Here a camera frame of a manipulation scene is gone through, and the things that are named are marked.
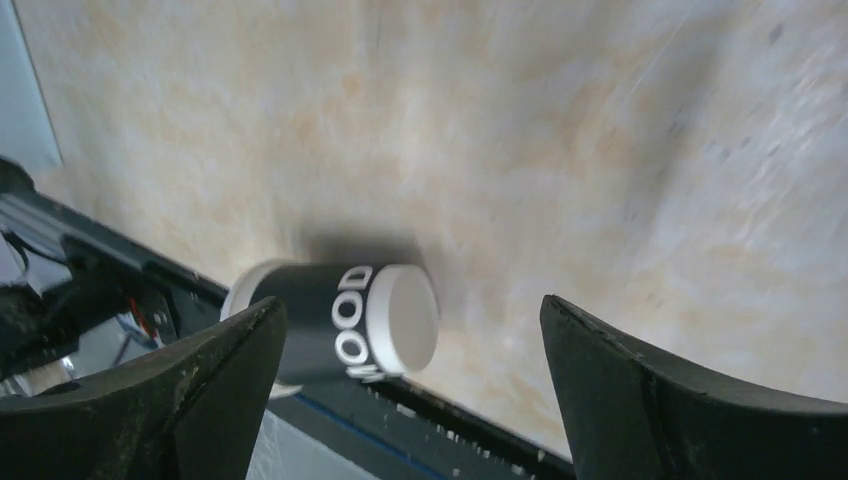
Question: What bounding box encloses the single black paper cup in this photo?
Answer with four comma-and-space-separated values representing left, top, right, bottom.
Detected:
251, 262, 439, 386

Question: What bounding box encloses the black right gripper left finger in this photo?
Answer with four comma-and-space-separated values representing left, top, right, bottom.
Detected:
1, 298, 287, 479

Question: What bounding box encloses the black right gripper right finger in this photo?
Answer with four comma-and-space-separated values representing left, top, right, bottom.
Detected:
540, 295, 847, 479

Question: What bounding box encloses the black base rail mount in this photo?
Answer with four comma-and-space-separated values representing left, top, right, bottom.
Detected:
1, 160, 574, 479

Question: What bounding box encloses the translucent plastic cup lid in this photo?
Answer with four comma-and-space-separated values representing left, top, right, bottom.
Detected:
219, 259, 302, 400

